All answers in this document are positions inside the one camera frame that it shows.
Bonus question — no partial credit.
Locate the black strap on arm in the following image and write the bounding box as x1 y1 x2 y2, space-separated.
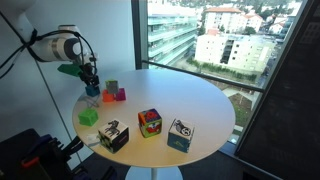
19 28 40 48

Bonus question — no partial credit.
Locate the glass office building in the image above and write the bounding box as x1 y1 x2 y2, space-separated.
147 3 200 68

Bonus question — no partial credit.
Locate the orange block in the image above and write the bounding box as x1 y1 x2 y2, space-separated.
101 89 116 103

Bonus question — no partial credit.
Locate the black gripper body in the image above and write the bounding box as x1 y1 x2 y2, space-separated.
79 62 100 81

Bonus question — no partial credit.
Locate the white table pedestal base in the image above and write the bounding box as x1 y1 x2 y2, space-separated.
124 165 184 180

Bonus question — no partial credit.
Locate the green hedge row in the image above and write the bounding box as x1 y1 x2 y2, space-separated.
186 57 259 83

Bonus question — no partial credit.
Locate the gray block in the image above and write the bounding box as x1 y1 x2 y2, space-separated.
105 80 120 95

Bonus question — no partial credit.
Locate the colourful red orange soft cube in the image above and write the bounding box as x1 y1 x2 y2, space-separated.
137 107 163 139

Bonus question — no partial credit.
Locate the magenta block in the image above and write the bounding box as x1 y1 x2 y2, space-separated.
114 87 127 102

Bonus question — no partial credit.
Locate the small white paper tag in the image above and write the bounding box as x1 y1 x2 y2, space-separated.
85 133 101 148

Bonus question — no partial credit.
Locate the dark window railing bar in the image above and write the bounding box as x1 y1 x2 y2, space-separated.
141 59 267 94

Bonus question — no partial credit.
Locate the dark window frame mullion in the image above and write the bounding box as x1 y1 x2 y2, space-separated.
130 0 149 70

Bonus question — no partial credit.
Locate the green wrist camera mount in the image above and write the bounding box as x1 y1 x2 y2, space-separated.
57 63 84 78

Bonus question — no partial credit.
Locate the white apartment building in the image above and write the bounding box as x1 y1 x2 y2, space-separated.
194 31 278 75

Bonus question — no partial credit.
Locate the green block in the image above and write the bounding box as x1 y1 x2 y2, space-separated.
78 108 99 127

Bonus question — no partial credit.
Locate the black roller blind panel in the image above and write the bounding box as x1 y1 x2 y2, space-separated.
234 0 320 180

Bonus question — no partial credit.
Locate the blue block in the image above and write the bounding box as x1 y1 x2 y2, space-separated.
85 83 101 98

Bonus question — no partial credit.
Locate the orange handled tool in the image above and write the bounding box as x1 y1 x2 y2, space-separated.
21 156 41 169

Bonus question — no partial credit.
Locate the sloth picture blue soft cube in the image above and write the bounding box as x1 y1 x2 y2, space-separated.
166 117 195 154

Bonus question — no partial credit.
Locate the zebra picture soft cube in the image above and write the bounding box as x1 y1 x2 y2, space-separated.
97 119 130 154

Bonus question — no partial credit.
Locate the orange roofed building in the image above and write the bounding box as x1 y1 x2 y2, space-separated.
203 7 264 34

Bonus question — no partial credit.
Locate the black equipment rack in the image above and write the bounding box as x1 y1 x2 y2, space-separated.
0 128 118 180

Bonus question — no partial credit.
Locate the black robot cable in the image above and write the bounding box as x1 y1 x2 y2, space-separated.
0 29 98 80

